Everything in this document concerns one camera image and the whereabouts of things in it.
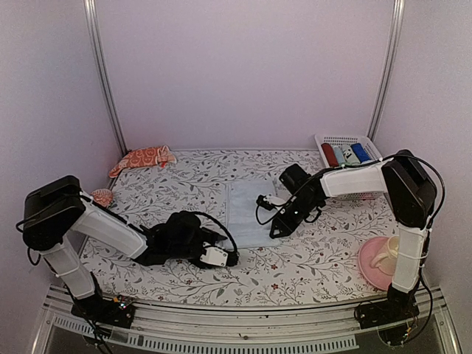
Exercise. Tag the pink saucer plate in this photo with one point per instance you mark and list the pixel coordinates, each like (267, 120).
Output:
(372, 275)

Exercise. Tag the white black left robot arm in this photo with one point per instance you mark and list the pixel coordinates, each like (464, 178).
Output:
(56, 209)

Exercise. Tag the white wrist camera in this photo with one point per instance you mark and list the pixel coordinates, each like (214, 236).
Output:
(215, 256)
(269, 202)

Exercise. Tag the orange patterned towel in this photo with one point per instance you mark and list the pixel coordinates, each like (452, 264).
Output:
(144, 157)

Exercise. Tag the white perforated plastic basket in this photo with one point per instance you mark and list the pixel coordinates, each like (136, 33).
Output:
(347, 140)

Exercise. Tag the dark red rolled towel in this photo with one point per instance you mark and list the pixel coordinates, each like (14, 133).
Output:
(329, 155)

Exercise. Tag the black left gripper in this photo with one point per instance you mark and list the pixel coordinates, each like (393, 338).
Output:
(209, 235)

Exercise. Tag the aluminium frame post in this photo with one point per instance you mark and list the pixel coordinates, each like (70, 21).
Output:
(388, 67)
(92, 22)

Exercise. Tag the panda print rolled towel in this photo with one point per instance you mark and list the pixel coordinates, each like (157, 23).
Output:
(349, 155)

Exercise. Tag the right aluminium frame post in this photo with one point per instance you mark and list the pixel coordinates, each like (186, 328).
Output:
(388, 67)

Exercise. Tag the light blue terry towel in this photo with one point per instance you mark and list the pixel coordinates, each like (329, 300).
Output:
(240, 213)

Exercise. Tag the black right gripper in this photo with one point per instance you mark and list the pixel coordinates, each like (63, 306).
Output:
(285, 231)

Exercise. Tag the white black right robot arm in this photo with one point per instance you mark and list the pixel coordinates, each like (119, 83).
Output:
(413, 189)

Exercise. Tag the light blue rolled towel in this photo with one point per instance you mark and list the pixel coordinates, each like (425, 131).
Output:
(339, 155)

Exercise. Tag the aluminium front rail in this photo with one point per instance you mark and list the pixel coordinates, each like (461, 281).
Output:
(160, 327)

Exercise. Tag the left aluminium frame post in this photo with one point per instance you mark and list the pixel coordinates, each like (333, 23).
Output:
(92, 22)

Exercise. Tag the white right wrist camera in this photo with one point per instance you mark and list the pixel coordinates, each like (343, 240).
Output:
(269, 202)

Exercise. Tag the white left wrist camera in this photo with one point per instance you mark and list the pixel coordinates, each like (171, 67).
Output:
(215, 256)

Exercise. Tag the cream ceramic mug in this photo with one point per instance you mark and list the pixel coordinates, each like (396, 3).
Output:
(386, 258)

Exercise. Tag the dark blue rolled towel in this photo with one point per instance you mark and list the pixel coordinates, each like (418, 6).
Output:
(360, 153)

